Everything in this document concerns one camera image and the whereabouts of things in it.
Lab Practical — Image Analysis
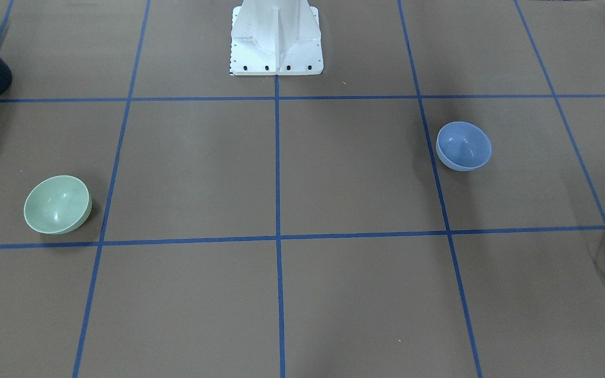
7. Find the blue bowl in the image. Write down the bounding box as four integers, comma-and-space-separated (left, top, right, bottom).
435, 121, 493, 172

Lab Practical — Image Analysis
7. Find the green bowl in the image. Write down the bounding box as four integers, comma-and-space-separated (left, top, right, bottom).
23, 175, 93, 235

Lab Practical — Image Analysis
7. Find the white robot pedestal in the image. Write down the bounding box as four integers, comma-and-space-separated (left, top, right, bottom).
229, 1, 324, 76

